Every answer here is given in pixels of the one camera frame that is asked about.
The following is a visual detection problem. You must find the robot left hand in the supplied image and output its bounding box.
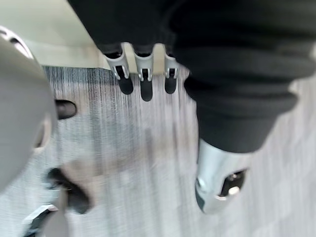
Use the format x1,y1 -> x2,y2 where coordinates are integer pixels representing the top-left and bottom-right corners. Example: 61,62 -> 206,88
68,0 -> 316,214

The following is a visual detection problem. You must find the dark robot right foot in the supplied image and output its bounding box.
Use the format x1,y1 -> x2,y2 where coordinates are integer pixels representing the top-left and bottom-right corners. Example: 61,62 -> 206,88
54,99 -> 78,120

